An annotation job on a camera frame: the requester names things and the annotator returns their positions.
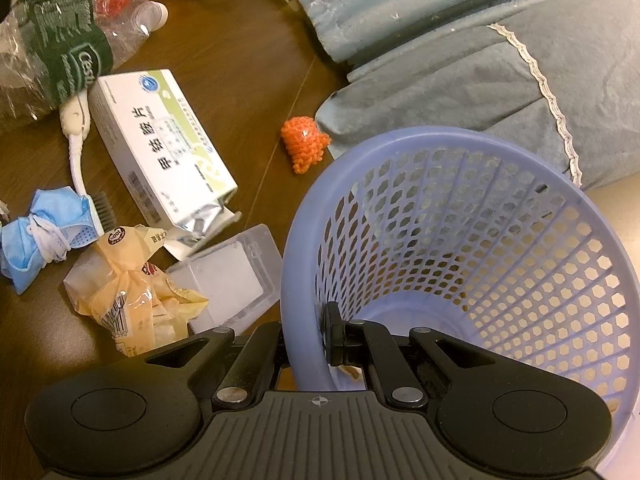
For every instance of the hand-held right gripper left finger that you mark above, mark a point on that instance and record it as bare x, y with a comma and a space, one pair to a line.
260, 355

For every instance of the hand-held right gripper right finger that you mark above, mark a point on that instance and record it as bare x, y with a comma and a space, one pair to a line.
334, 335

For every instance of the purple plastic mesh basket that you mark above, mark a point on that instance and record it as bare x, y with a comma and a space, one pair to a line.
300, 270

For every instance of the clear plastic box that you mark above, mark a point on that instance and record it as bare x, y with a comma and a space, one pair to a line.
220, 270

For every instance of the yellow snack wrapper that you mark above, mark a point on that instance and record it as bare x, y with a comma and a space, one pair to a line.
125, 285

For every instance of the orange foam fruit net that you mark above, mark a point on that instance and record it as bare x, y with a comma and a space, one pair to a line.
302, 142

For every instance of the white medicine box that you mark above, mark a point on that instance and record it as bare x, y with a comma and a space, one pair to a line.
160, 150

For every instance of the blue face mask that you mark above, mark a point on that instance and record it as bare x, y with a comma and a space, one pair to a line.
30, 255

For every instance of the white toothbrush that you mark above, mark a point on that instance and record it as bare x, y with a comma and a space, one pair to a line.
76, 160

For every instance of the crushed clear plastic bottle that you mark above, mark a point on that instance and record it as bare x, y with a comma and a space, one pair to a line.
65, 35

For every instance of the blue-grey curtain with lace trim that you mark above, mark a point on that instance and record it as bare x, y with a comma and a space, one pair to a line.
450, 85

